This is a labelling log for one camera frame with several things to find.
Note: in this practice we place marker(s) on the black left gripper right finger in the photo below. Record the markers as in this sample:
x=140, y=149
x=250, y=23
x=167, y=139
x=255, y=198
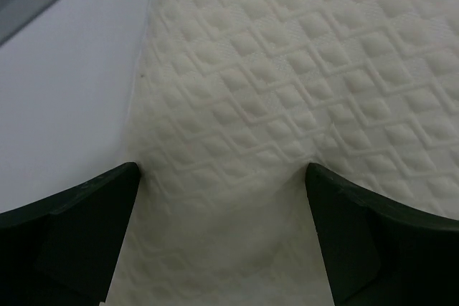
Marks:
x=378, y=251

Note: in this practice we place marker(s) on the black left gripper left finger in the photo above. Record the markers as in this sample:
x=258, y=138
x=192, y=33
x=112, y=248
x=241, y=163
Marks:
x=63, y=249

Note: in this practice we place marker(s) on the cream quilted pillow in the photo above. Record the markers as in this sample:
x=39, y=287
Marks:
x=234, y=98

